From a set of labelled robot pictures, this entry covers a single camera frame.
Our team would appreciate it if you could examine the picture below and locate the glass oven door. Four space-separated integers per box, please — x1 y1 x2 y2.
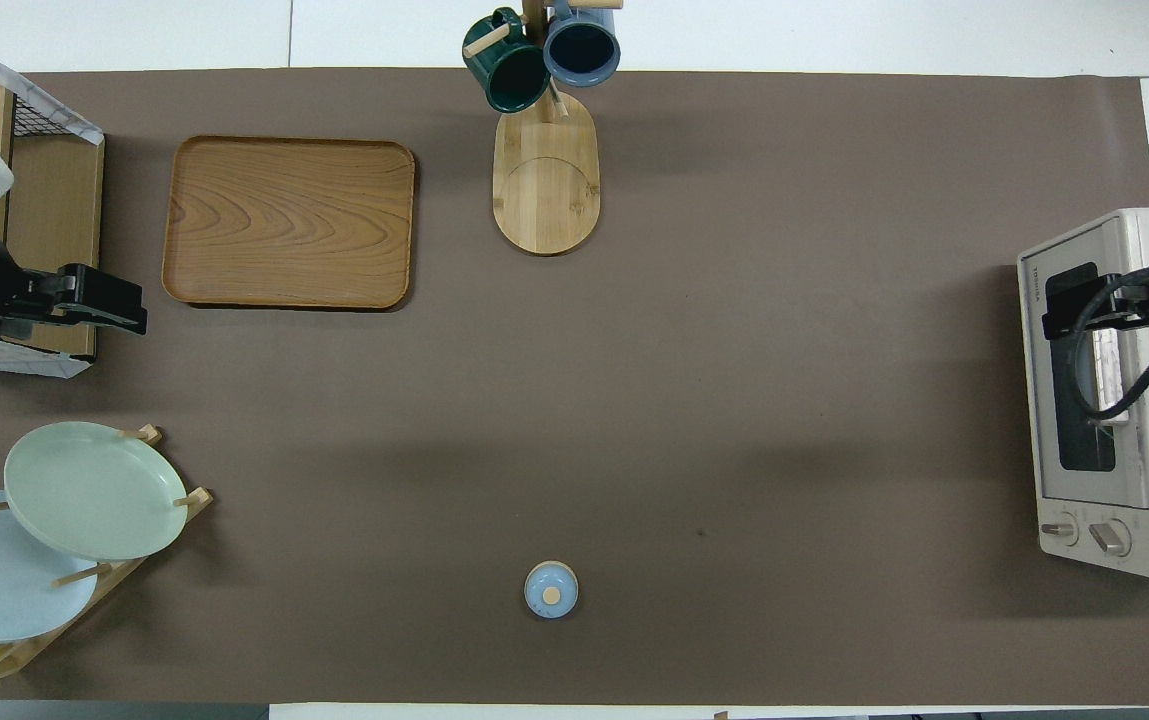
1017 215 1149 511

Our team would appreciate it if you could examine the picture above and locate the black wire basket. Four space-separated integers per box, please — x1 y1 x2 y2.
0 22 105 379

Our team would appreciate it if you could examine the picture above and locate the wooden two-tier shelf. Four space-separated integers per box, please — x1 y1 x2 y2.
0 78 105 358

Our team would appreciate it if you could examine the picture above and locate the brown table mat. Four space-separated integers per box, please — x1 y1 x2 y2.
0 67 1149 707

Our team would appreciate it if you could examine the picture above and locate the wooden plate rack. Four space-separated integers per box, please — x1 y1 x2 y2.
0 425 214 686

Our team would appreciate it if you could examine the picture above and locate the wooden mug tree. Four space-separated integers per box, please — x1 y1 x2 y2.
464 0 625 257

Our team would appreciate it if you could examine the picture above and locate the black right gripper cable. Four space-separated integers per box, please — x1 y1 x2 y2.
1069 265 1149 422

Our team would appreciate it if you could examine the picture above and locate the rectangular wooden tray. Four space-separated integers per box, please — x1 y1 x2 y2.
162 135 417 311

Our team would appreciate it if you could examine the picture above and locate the pale green plate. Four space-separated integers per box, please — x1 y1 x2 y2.
3 421 189 562

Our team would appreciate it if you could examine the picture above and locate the small blue call bell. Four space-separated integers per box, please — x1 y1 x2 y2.
524 560 580 620

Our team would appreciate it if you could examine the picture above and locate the dark green mug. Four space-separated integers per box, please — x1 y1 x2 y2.
462 8 552 114

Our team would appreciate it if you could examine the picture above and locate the blue mug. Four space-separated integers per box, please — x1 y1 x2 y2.
542 0 622 88

